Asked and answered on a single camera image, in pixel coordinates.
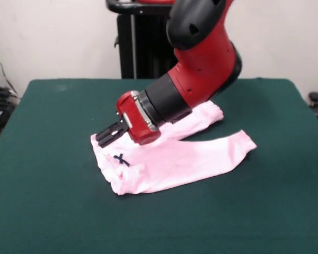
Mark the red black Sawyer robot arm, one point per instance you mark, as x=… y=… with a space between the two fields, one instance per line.
x=198 y=66

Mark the dark green table cloth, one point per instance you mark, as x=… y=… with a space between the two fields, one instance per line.
x=69 y=211

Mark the pink garment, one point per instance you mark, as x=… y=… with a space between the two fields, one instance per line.
x=175 y=164

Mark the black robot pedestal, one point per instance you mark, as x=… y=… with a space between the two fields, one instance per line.
x=143 y=47

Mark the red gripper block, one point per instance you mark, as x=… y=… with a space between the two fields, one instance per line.
x=133 y=119

